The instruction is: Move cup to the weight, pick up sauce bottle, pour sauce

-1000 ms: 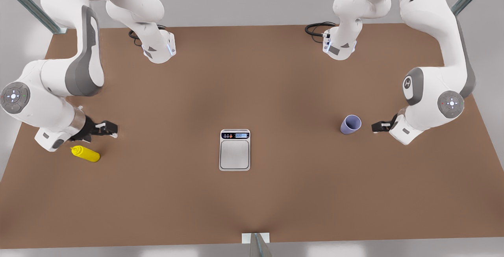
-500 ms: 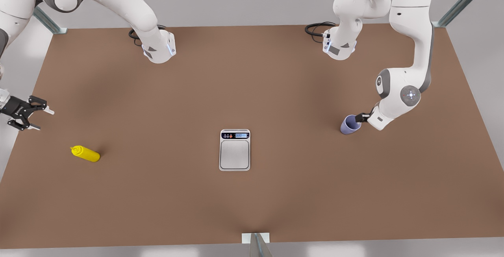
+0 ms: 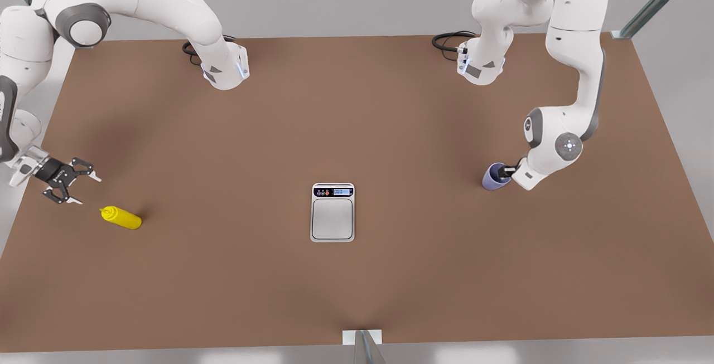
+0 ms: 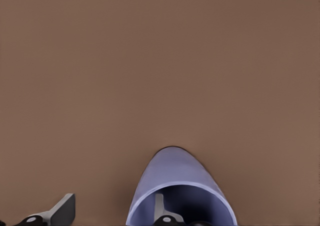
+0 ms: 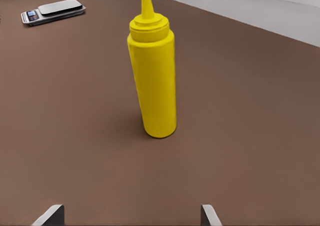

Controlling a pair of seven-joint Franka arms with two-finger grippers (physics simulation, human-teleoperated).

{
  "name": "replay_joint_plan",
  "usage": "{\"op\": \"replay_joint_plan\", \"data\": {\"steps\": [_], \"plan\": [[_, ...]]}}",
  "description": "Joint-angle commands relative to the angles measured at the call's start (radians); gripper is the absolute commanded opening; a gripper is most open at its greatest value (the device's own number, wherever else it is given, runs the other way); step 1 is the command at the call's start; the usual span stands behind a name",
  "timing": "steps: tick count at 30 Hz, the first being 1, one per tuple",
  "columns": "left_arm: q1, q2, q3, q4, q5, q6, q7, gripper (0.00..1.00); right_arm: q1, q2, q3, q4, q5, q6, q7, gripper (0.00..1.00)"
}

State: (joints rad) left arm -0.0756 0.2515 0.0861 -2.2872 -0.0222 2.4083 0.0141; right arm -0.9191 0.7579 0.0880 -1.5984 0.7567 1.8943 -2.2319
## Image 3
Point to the lavender cup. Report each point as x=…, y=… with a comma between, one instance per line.
x=492, y=181

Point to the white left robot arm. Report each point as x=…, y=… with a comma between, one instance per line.
x=574, y=63

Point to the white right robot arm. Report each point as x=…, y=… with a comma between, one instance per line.
x=145, y=1

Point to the yellow sauce bottle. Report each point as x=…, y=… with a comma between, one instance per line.
x=124, y=219

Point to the silver digital kitchen scale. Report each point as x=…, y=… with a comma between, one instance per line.
x=332, y=219

